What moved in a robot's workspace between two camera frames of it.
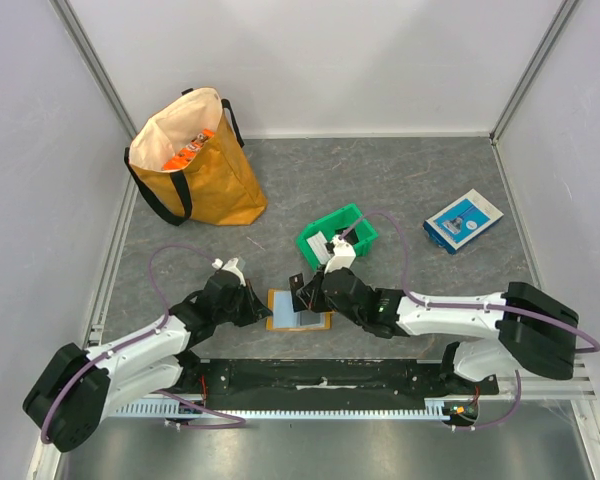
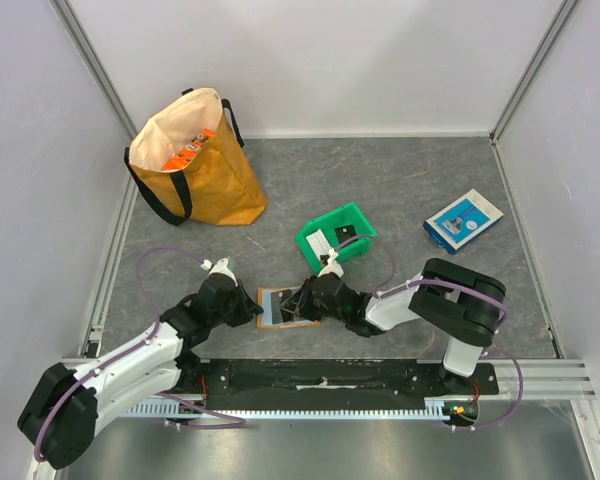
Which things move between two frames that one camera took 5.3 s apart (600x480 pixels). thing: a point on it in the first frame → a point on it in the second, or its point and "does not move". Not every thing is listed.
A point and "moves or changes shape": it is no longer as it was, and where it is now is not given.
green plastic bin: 347,224 does not move
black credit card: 296,283 moves or changes shape
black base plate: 332,380 does not move
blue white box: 461,222 does not move
